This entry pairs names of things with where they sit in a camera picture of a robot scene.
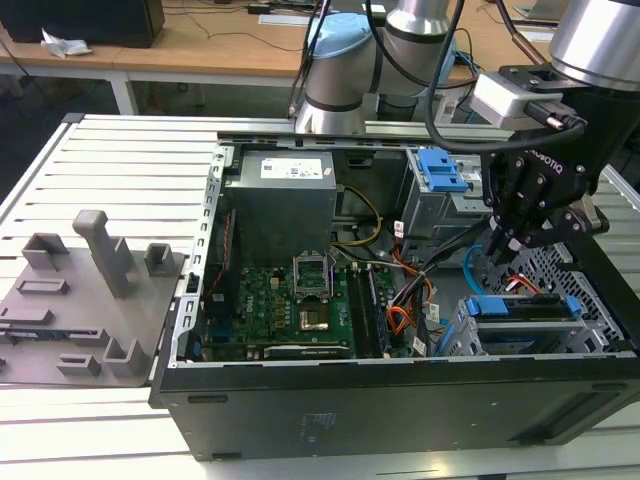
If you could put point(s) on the hard disk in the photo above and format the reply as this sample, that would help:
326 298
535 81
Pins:
520 307

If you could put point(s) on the long black expansion slot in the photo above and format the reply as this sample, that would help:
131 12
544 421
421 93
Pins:
305 351

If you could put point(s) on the CPU socket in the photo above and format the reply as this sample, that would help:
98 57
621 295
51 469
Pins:
315 320

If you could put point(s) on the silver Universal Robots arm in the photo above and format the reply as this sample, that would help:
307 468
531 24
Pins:
330 85

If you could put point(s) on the wooden desk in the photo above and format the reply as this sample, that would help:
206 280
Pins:
30 62
225 45

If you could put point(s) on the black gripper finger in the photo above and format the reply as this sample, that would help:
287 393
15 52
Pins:
515 195
555 231

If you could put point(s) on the blue drive cage latch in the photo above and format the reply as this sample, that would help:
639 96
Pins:
442 170

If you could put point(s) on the green Dell motherboard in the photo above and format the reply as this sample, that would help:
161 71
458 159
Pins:
260 310

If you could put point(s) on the black PC case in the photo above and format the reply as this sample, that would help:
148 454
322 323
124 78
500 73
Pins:
350 410

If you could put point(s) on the crumpled white paper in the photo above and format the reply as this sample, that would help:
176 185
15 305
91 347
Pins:
65 46

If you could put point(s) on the grey parts rack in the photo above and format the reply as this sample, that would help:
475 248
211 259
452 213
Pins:
75 310

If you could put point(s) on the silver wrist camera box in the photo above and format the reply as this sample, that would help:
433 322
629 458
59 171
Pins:
500 100

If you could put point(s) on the black box on desk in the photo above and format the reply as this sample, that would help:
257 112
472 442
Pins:
80 20

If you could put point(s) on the silver drive cage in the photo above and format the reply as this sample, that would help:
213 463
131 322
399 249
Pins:
430 215

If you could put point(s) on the silver disk bay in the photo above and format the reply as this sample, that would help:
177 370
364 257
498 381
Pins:
590 335

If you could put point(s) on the grey power supply unit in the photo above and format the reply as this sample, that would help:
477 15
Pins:
280 215

